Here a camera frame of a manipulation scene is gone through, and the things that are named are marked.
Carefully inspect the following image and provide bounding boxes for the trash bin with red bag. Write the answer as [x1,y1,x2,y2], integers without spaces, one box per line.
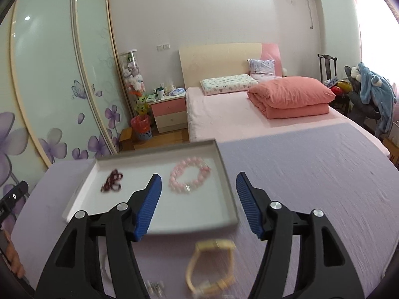
[130,114,153,142]

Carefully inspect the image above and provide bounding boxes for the pink curtain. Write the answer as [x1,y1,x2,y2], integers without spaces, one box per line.
[344,0,399,125]

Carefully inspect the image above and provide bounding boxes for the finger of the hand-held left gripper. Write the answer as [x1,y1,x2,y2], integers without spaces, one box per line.
[0,181,29,222]

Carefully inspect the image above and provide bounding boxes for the floral white pillow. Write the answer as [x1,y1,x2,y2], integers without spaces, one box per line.
[199,74,259,96]

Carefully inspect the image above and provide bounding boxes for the small lilac pillow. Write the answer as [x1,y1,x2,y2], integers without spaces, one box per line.
[248,59,276,81]

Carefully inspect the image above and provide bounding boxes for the yellow and red toy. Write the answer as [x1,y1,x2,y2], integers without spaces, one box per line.
[331,81,351,94]

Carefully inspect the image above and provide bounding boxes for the folded salmon pink quilt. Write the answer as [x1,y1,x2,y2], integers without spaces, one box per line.
[247,76,336,119]

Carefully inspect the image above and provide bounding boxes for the blue plush toy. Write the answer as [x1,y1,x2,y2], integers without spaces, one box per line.
[355,62,396,134]

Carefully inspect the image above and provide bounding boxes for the dark red bead bracelet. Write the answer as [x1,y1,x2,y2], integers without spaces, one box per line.
[100,169,123,193]

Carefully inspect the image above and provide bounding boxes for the small silver earrings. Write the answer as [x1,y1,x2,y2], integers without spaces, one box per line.
[145,280,166,296]

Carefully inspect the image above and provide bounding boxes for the white shallow tray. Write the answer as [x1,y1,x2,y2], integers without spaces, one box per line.
[62,139,240,235]

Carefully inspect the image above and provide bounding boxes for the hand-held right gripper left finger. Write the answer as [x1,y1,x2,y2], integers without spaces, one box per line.
[34,174,162,299]

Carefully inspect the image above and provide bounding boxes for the clear plush toy display tube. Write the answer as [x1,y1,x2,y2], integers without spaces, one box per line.
[119,49,147,119]

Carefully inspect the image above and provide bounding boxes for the pink and white nightstand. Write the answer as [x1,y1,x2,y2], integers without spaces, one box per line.
[146,95,188,133]

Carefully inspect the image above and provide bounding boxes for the bed with pink sheet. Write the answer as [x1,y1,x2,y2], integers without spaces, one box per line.
[185,85,390,156]

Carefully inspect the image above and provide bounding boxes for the purple table cloth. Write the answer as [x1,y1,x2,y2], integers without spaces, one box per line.
[9,121,399,299]

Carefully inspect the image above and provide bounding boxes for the cream and pink headboard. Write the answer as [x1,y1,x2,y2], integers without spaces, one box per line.
[179,43,283,89]

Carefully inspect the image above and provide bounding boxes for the person's left hand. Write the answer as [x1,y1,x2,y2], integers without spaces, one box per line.
[3,229,26,278]

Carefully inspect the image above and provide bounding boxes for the flower print sliding wardrobe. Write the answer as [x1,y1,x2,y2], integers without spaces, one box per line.
[0,0,131,225]

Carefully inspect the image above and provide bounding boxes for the dark wooden chair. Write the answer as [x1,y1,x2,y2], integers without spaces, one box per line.
[317,54,351,116]

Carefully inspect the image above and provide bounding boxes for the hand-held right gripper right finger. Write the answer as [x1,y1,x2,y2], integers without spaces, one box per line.
[236,172,365,299]

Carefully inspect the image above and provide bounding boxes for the pink bead bracelet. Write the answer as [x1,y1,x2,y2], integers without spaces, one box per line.
[168,158,212,194]

